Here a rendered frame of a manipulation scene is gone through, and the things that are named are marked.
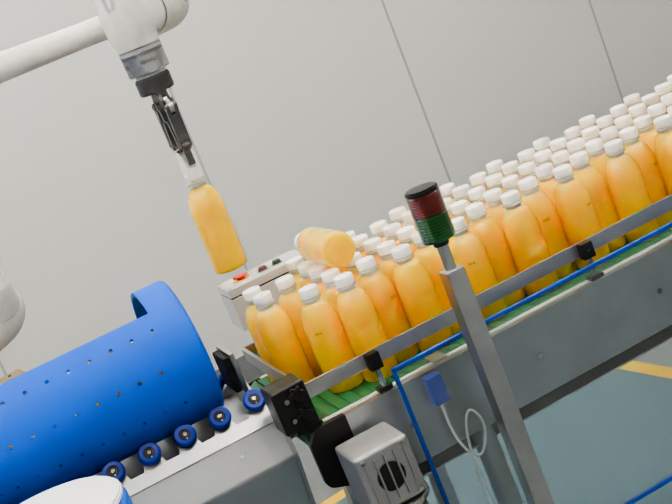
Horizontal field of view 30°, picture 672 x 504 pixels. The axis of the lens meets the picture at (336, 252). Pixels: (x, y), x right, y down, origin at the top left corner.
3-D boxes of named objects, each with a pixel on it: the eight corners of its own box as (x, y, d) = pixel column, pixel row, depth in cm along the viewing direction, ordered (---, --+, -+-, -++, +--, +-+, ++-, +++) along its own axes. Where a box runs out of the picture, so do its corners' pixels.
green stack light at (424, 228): (417, 244, 228) (407, 219, 227) (446, 229, 229) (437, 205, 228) (431, 247, 222) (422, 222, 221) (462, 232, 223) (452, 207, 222)
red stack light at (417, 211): (407, 219, 227) (399, 199, 226) (437, 204, 228) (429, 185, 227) (421, 222, 221) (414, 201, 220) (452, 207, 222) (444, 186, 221)
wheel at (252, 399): (238, 397, 245) (238, 393, 243) (258, 387, 246) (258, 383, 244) (249, 416, 243) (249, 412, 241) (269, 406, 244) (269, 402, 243)
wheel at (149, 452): (133, 452, 239) (132, 448, 237) (154, 440, 240) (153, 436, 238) (145, 471, 237) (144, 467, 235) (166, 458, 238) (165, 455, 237)
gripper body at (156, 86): (129, 81, 260) (147, 122, 262) (138, 80, 252) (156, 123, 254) (162, 67, 262) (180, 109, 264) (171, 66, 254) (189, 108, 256)
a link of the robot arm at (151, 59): (123, 55, 250) (135, 83, 251) (164, 38, 253) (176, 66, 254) (115, 57, 259) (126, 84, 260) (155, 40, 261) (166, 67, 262)
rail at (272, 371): (246, 361, 274) (241, 349, 274) (249, 359, 275) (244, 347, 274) (305, 399, 237) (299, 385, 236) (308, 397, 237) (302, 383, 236)
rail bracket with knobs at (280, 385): (276, 433, 241) (255, 386, 239) (308, 416, 243) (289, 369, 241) (292, 445, 232) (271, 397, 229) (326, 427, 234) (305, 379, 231)
